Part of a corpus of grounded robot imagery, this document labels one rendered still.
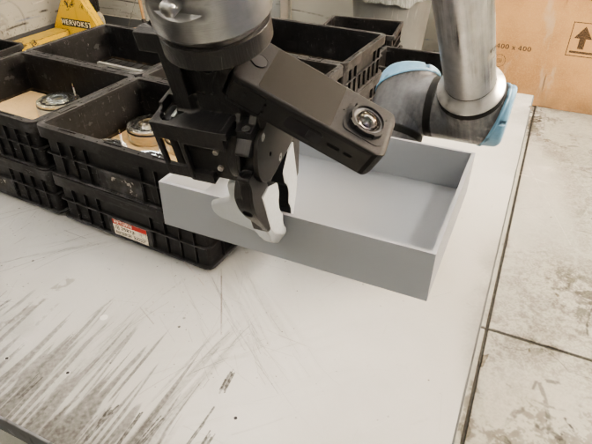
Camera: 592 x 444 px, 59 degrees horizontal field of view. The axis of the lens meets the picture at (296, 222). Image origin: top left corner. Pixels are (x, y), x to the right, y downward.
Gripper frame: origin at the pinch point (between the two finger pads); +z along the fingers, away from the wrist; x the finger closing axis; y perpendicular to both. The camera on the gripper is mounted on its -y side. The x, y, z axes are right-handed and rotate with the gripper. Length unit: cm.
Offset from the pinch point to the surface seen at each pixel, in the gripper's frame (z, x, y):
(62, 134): 24, -26, 59
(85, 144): 24, -26, 53
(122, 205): 35, -22, 47
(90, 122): 31, -38, 64
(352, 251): 0.2, 0.6, -6.6
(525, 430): 124, -37, -44
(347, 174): 8.1, -15.3, -1.0
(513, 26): 153, -302, -18
